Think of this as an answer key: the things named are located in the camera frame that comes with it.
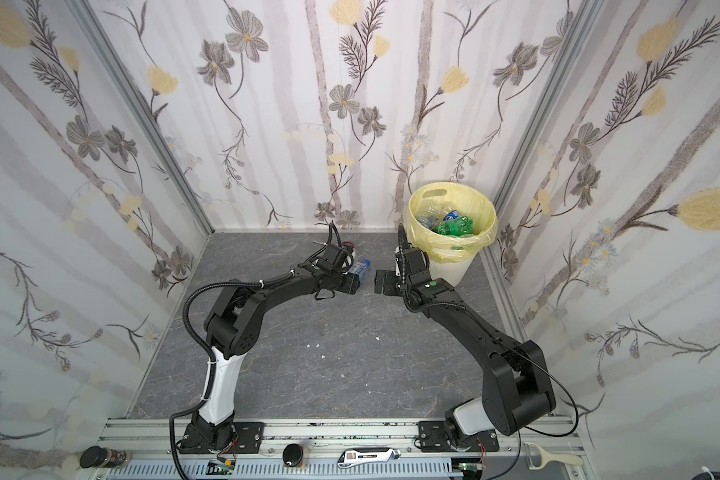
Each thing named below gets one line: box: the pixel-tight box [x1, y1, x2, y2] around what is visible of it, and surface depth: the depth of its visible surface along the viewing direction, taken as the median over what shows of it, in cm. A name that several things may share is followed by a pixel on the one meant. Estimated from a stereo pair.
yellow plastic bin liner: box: [407, 182, 498, 263], surface depth 94 cm
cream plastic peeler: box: [524, 442, 584, 470], surface depth 73 cm
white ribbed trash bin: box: [406, 182, 497, 287], surface depth 94 cm
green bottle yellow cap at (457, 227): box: [437, 216, 473, 237], surface depth 93 cm
